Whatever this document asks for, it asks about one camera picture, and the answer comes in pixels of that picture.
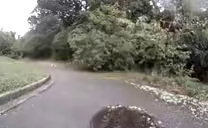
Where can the pale concrete kerb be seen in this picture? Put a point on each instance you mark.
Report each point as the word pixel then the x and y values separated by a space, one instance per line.
pixel 22 90

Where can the grey asphalt path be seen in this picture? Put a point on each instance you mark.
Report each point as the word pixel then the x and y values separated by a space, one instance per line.
pixel 78 96

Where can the flat grass verge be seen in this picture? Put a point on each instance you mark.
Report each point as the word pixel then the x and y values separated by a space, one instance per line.
pixel 188 88

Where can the grass slope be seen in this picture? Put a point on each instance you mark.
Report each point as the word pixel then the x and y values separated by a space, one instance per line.
pixel 12 75

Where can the wood of trees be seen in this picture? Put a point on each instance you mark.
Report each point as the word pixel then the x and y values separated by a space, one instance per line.
pixel 118 36

